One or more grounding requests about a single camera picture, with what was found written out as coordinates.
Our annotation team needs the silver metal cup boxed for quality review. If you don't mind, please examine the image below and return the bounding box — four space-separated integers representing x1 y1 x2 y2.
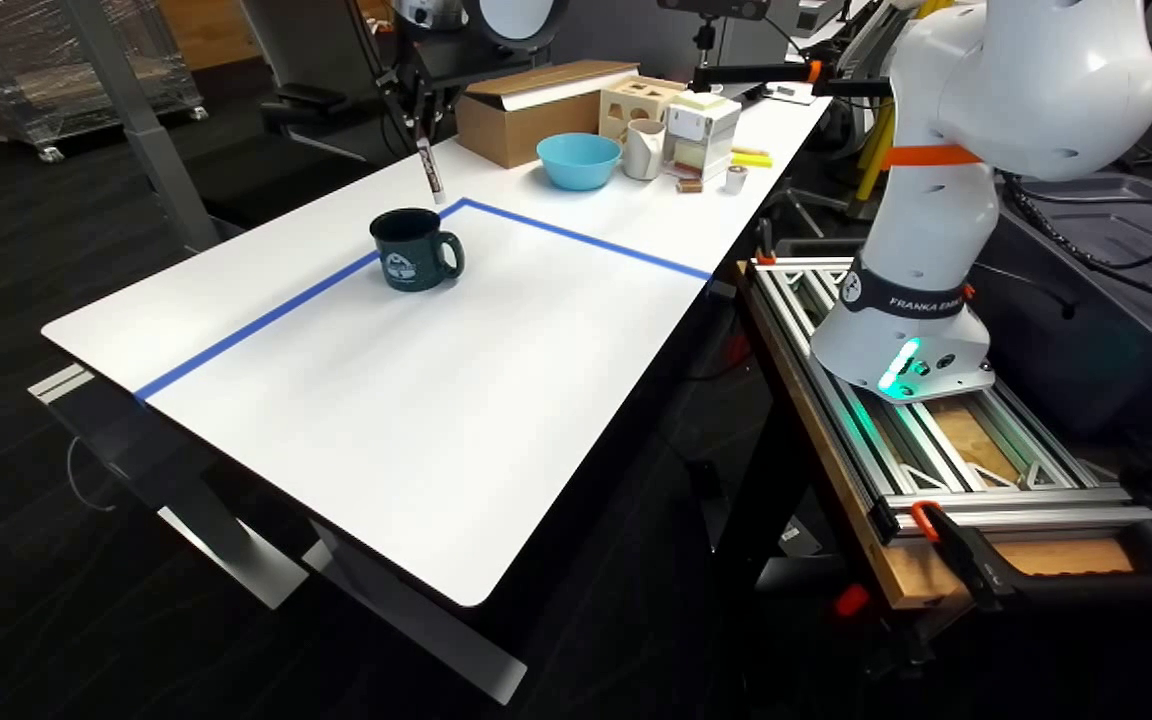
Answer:
619 125 666 188

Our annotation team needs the white carton box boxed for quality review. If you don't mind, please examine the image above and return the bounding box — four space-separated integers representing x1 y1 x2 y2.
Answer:
661 88 748 180

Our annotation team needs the black office chair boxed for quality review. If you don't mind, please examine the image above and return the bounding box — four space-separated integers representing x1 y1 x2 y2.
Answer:
234 0 408 143

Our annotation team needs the wooden shape sorter box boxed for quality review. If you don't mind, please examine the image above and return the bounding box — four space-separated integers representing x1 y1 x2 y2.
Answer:
597 74 687 152

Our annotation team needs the white label sticker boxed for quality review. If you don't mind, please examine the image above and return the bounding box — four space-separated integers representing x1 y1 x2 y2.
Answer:
22 359 100 408

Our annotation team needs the aluminium profile mounting frame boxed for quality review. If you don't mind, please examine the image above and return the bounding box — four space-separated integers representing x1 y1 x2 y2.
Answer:
742 248 1152 539

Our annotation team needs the grey table leg frame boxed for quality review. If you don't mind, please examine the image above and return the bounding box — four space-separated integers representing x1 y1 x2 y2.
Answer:
150 502 530 708

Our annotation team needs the dark blue speckled mug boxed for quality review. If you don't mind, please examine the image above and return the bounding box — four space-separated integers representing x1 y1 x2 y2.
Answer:
362 204 471 298

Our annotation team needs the orange black bar clamp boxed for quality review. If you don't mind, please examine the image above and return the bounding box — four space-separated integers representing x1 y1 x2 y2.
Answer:
906 495 1152 611
833 579 875 629

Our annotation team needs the metal wire rack cart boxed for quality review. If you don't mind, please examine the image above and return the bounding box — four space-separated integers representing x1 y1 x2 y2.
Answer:
0 0 213 170

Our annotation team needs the light blue plastic bowl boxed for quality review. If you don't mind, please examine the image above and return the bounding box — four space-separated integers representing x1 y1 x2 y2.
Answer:
530 127 628 198

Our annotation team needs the wooden base board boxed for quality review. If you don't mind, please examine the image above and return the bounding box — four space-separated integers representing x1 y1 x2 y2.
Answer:
756 265 1152 618

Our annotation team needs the grey plastic storage bin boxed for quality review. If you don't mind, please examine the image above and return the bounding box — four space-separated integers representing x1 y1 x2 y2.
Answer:
971 170 1152 447

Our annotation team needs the grey metal post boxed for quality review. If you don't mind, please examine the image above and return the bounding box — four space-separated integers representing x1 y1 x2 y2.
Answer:
65 0 224 258

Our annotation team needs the black camera tripod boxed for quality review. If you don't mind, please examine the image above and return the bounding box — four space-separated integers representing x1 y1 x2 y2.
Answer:
654 0 825 97

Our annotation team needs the brown cardboard box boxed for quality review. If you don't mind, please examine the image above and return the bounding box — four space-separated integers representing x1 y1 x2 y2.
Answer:
450 56 644 174

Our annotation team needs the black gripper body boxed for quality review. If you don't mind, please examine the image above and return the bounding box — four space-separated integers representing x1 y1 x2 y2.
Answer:
390 20 475 107

